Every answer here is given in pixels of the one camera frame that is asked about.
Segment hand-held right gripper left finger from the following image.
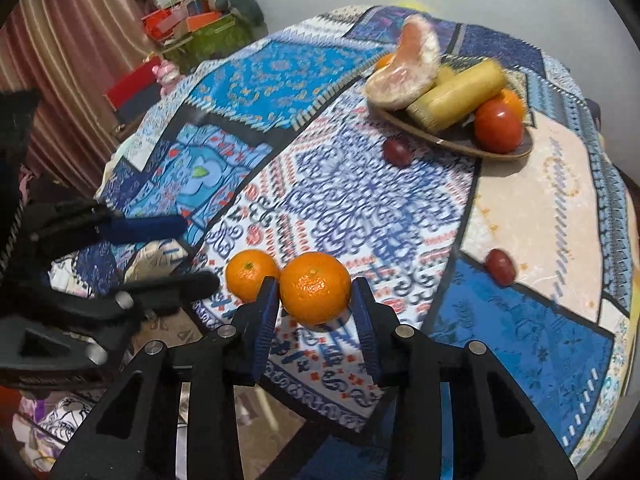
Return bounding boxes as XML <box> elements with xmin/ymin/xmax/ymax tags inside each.
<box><xmin>50</xmin><ymin>275</ymin><xmax>281</xmax><ymax>480</ymax></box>

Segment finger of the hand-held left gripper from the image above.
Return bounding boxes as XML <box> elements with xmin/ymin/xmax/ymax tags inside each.
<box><xmin>15</xmin><ymin>270</ymin><xmax>222</xmax><ymax>322</ymax></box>
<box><xmin>24</xmin><ymin>199</ymin><xmax>187</xmax><ymax>245</ymax></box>

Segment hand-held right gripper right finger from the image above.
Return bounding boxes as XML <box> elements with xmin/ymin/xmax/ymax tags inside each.
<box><xmin>351</xmin><ymin>276</ymin><xmax>579</xmax><ymax>480</ymax></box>

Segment small tangerine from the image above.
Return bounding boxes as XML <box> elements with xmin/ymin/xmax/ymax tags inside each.
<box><xmin>224</xmin><ymin>248</ymin><xmax>281</xmax><ymax>304</ymax></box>
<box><xmin>278</xmin><ymin>252</ymin><xmax>353</xmax><ymax>326</ymax></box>

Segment purple plate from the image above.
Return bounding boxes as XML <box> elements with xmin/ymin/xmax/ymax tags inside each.
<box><xmin>367</xmin><ymin>94</ymin><xmax>535</xmax><ymax>162</ymax></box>

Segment red tomato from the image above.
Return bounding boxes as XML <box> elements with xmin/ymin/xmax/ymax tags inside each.
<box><xmin>473</xmin><ymin>98</ymin><xmax>525</xmax><ymax>155</ymax></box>

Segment peeled pomelo piece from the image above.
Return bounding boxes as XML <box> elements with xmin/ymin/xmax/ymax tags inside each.
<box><xmin>363</xmin><ymin>14</ymin><xmax>442</xmax><ymax>111</ymax></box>

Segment blue patchwork blanket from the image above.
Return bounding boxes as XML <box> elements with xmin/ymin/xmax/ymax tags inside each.
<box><xmin>50</xmin><ymin>5</ymin><xmax>640</xmax><ymax>480</ymax></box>

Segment red and blue box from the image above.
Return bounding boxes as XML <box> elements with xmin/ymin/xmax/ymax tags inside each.
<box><xmin>103</xmin><ymin>64</ymin><xmax>169</xmax><ymax>124</ymax></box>

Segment dark red grape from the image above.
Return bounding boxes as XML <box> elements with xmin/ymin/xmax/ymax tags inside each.
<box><xmin>383</xmin><ymin>137</ymin><xmax>415</xmax><ymax>168</ymax></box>
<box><xmin>484</xmin><ymin>248</ymin><xmax>517</xmax><ymax>287</ymax></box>

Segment pink plush toy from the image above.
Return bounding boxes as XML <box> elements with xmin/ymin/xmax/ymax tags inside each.
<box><xmin>152</xmin><ymin>58</ymin><xmax>181</xmax><ymax>94</ymax></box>

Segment striped brown curtain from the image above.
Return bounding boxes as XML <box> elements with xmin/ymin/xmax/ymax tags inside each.
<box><xmin>0</xmin><ymin>0</ymin><xmax>157</xmax><ymax>196</ymax></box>

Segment green storage box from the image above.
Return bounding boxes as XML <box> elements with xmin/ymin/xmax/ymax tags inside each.
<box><xmin>164</xmin><ymin>14</ymin><xmax>257</xmax><ymax>75</ymax></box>

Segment red gift boxes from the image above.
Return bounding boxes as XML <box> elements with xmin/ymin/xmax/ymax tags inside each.
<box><xmin>141</xmin><ymin>7</ymin><xmax>187</xmax><ymax>42</ymax></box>

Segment orange box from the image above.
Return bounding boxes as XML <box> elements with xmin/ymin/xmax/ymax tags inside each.
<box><xmin>182</xmin><ymin>8</ymin><xmax>224</xmax><ymax>32</ymax></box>

